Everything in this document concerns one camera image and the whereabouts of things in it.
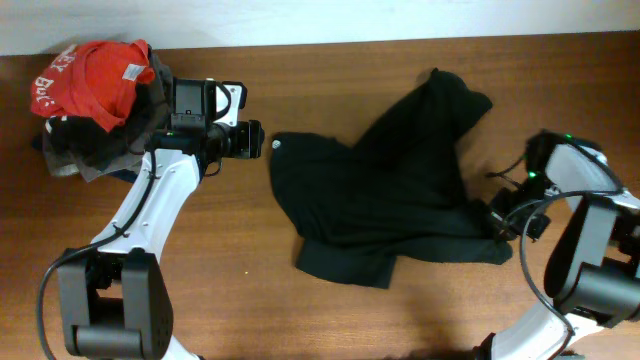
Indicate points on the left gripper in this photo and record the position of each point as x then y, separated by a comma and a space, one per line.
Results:
248, 137

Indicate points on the red folded shirt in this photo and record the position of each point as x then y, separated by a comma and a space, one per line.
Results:
97, 80

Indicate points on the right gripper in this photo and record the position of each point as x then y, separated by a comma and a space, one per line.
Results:
508, 227

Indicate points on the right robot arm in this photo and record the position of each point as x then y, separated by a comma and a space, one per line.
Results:
591, 281

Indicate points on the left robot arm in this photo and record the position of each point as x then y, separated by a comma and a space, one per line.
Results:
113, 300

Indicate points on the grey folded garment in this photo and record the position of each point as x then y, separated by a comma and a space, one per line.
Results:
145, 100

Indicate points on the black folded garment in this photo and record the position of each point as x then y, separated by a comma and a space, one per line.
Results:
95, 140

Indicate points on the black t-shirt with logo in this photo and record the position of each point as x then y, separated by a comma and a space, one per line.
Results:
398, 191

